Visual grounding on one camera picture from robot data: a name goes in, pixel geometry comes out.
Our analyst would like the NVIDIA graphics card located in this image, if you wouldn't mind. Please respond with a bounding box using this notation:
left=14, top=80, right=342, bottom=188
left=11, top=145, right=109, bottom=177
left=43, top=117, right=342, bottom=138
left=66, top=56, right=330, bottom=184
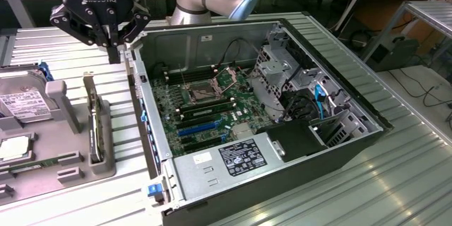
left=81, top=71, right=107, bottom=164

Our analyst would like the grey card retention bar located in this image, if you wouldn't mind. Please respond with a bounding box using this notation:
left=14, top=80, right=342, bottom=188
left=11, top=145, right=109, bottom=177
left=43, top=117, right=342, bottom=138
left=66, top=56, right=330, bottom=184
left=125, top=31, right=147, bottom=64

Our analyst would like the black RAM slot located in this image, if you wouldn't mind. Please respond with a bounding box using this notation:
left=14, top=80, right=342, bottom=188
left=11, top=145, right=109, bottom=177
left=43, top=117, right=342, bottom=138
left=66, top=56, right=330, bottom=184
left=163, top=66, right=211, bottom=75
left=165, top=75, right=215, bottom=84
left=163, top=69, right=213, bottom=78
left=165, top=71, right=215, bottom=81

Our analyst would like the thin locking lever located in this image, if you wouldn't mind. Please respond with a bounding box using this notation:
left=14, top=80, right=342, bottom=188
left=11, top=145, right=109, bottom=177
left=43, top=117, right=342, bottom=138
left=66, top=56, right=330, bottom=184
left=178, top=63, right=187, bottom=89

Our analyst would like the green motherboard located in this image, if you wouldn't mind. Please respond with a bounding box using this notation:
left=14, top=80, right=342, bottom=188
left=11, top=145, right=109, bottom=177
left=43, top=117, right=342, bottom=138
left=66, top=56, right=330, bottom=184
left=150, top=66, right=279, bottom=157

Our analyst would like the hard disk with blue carrier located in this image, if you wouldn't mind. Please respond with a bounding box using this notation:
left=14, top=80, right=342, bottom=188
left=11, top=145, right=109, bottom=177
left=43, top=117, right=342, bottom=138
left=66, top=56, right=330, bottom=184
left=0, top=61, right=57, bottom=124

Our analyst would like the CPU socket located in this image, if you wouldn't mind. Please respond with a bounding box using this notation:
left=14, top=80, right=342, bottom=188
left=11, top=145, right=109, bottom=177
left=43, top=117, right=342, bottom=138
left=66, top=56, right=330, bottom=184
left=186, top=82, right=221, bottom=104

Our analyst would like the metal socket cover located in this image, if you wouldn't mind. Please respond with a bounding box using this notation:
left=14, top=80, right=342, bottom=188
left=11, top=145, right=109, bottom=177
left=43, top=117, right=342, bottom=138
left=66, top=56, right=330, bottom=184
left=210, top=67, right=238, bottom=96

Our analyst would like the RAM stick with label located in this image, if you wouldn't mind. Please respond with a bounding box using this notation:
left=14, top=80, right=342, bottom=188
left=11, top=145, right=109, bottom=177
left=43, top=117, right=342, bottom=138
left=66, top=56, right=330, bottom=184
left=179, top=101, right=235, bottom=118

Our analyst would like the perforated silver disk bay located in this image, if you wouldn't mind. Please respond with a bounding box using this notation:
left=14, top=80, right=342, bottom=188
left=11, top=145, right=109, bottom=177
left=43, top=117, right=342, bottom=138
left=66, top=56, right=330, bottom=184
left=251, top=44, right=318, bottom=97

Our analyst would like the blue expansion slot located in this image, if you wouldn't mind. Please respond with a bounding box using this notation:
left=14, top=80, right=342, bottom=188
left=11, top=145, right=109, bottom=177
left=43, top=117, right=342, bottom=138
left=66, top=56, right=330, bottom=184
left=177, top=121, right=217, bottom=137

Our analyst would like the grey parts rack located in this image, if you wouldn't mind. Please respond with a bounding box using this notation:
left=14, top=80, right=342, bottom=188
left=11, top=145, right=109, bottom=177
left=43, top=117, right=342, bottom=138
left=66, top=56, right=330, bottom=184
left=0, top=79, right=117, bottom=205

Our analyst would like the long black expansion slot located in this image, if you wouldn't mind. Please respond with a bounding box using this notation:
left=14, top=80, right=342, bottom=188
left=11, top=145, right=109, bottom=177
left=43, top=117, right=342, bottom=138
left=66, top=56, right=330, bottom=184
left=181, top=135, right=219, bottom=146
left=182, top=142, right=222, bottom=156

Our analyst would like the silver CPU chip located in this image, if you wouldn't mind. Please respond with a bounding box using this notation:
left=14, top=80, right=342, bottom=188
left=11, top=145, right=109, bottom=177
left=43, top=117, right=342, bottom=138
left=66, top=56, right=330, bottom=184
left=0, top=135, right=30, bottom=162

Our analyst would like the silver chipset heatsink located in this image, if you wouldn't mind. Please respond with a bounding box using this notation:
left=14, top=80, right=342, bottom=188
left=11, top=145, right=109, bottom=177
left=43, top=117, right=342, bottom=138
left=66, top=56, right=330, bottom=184
left=230, top=124, right=253, bottom=136

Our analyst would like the green RAM stick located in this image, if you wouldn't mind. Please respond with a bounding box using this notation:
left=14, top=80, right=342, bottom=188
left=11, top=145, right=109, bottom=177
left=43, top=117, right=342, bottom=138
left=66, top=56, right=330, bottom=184
left=0, top=158, right=58, bottom=174

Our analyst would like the silver power supply unit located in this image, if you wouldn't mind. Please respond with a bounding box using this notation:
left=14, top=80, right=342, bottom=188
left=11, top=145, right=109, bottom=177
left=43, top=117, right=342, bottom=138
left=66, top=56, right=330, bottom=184
left=167, top=132, right=287, bottom=202

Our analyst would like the black plastic cover box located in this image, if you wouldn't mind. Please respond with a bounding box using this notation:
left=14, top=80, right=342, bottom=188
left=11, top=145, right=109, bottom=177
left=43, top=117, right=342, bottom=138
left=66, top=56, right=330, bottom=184
left=255, top=120, right=327, bottom=163

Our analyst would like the blue case latch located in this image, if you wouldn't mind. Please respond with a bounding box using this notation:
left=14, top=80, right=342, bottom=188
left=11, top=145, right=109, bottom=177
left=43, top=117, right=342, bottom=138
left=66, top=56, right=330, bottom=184
left=146, top=183, right=165, bottom=198

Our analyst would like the slotted silver disk bay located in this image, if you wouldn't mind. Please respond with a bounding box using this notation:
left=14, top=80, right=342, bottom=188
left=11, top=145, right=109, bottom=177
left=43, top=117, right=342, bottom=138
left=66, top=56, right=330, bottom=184
left=307, top=109, right=367, bottom=149

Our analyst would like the dark grey machine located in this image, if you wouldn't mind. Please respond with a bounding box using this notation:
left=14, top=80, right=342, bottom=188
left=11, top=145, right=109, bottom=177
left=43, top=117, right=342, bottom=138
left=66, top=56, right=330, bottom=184
left=362, top=37, right=421, bottom=72

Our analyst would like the open black PC case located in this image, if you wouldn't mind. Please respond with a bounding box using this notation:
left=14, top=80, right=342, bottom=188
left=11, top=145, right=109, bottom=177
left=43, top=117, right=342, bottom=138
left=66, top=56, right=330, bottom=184
left=119, top=11, right=394, bottom=226

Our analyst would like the aluminium profile frame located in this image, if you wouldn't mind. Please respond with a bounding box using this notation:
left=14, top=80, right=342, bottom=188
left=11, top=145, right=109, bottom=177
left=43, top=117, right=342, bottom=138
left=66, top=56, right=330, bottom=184
left=0, top=28, right=17, bottom=67

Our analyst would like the black disk wire bundle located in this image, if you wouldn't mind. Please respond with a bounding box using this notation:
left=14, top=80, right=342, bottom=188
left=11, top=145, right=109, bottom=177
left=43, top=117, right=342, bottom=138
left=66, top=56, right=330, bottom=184
left=281, top=88, right=318, bottom=121

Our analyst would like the blue disk wire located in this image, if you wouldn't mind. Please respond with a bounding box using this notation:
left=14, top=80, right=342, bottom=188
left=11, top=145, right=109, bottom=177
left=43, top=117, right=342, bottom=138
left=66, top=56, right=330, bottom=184
left=313, top=84, right=325, bottom=120

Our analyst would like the aluminium frame table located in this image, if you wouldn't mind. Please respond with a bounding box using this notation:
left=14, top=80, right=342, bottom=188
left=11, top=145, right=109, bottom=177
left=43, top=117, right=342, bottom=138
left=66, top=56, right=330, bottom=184
left=362, top=0, right=452, bottom=64

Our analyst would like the black cable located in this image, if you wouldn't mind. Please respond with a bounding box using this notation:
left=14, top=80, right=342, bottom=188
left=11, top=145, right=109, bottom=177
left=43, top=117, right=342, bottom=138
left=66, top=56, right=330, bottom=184
left=399, top=68, right=452, bottom=107

